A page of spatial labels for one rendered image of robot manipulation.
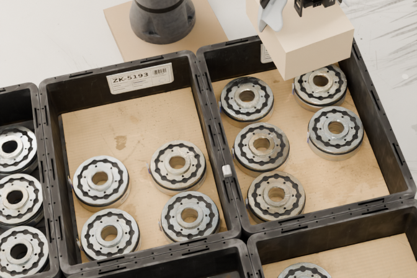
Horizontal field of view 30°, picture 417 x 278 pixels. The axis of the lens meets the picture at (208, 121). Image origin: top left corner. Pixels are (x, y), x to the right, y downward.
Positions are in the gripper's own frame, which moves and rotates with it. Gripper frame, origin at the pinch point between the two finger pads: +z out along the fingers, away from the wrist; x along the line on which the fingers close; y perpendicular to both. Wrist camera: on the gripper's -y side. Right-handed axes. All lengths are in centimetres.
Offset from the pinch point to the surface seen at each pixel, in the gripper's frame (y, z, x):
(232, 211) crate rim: 21.2, 16.9, -21.2
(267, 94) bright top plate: -2.5, 24.0, -4.1
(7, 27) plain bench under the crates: -55, 40, -47
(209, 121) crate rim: 3.2, 17.0, -18.0
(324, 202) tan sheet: 21.5, 26.9, -3.5
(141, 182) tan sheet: 4.5, 27.0, -32.6
